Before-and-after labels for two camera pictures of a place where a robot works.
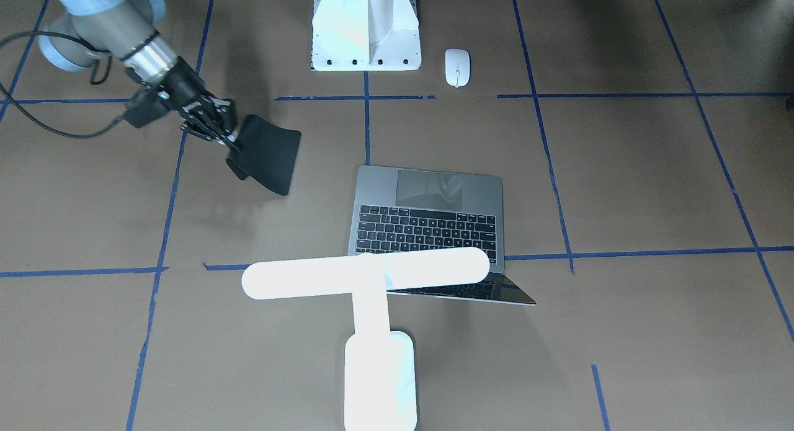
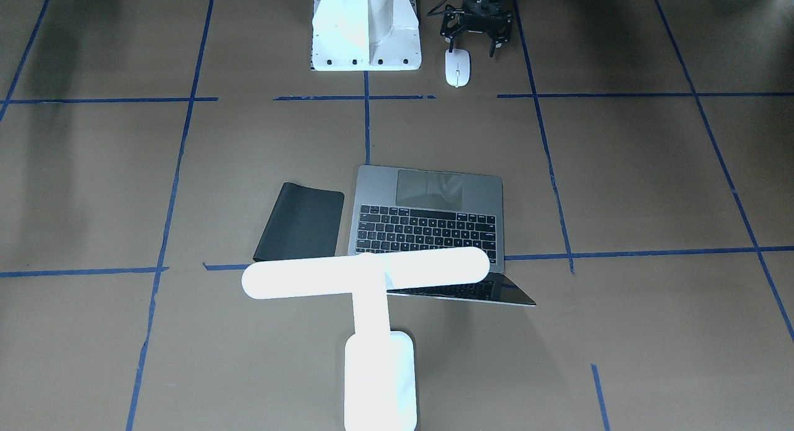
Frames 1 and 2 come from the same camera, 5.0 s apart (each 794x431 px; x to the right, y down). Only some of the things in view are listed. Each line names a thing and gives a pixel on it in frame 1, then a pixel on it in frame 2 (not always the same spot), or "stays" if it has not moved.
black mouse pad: [266, 152] to [304, 222]
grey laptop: [398, 209] stays
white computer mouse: [457, 67] stays
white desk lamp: [380, 381] stays
